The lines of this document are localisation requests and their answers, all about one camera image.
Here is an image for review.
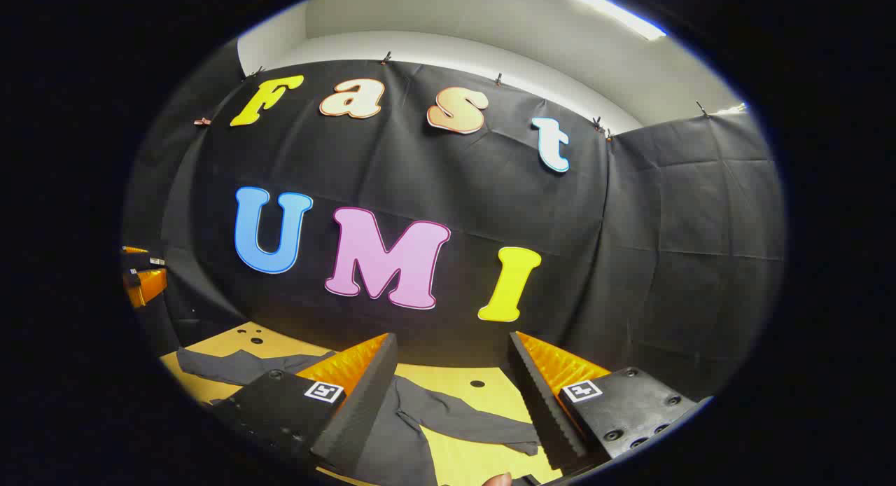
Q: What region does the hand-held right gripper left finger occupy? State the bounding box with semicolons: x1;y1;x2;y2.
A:
206;332;400;476

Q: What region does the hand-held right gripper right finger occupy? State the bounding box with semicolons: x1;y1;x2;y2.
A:
507;331;701;471

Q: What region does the grey polo shirt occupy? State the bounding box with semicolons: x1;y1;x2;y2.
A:
175;347;541;486

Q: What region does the black backdrop cloth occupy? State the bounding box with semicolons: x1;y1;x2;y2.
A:
122;41;788;403

